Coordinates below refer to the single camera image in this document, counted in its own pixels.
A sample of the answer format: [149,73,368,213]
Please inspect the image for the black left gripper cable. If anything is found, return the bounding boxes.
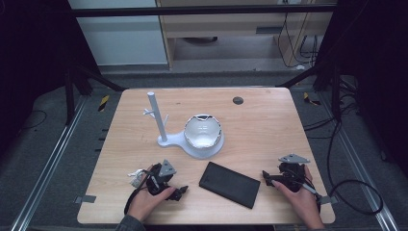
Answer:
[123,171,152,216]

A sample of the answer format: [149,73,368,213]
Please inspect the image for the black and yellow tape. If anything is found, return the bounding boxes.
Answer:
[97,94,111,113]
[302,91,322,107]

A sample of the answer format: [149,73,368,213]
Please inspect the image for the person's right hand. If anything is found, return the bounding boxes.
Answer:
[271,165,326,230]

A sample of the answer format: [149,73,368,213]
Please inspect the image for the black horizontal frame bar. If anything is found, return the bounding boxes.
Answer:
[68,4,339,18]

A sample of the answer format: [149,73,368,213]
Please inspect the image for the white cabinet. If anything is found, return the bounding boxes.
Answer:
[67,0,168,67]

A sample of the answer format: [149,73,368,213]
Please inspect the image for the person's left hand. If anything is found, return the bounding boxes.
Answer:
[127,165,177,222]

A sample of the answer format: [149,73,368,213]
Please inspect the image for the black metal frame stand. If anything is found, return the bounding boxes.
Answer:
[274,59,343,123]
[63,59,127,127]

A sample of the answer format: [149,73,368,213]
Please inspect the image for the aluminium floor rail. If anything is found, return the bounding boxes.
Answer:
[319,90,401,231]
[10,95,89,231]

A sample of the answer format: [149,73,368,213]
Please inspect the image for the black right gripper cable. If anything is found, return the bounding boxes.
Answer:
[301,118,385,217]

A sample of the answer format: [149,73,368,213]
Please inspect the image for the grey tape piece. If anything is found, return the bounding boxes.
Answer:
[319,194,339,206]
[73,194,97,205]

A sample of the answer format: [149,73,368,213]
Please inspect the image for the white tag on cable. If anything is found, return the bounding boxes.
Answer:
[127,168,146,189]

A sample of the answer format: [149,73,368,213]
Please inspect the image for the hanging black cables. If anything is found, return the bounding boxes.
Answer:
[276,12,322,70]

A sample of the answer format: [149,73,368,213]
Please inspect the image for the thin black floor cable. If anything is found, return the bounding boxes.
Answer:
[19,109,48,131]

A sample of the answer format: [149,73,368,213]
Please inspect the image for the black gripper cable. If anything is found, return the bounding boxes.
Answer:
[123,171,152,216]
[301,118,385,217]

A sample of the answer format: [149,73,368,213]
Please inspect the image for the light wooden desk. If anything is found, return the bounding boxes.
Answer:
[155,0,339,69]

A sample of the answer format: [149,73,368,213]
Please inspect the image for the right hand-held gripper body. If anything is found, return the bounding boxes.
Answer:
[273,153,311,193]

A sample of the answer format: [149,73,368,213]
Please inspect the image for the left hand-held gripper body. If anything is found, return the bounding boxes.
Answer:
[145,159,180,196]

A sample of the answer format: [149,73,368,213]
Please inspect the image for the white stand with pole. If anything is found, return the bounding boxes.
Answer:
[142,91,225,160]

